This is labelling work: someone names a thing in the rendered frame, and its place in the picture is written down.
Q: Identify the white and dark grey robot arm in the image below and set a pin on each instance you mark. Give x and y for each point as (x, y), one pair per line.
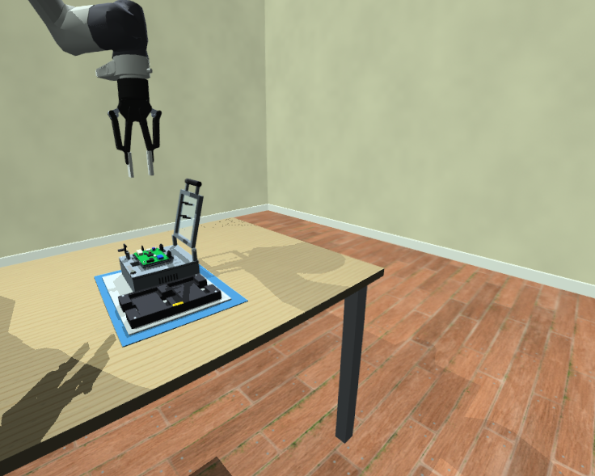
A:
(101, 27)

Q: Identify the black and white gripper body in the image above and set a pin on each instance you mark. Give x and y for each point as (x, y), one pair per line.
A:
(133, 92)

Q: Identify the green circuit board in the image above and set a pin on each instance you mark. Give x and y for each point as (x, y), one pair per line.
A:
(150, 258)

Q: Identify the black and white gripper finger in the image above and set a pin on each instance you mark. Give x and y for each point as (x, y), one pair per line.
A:
(113, 114)
(146, 134)

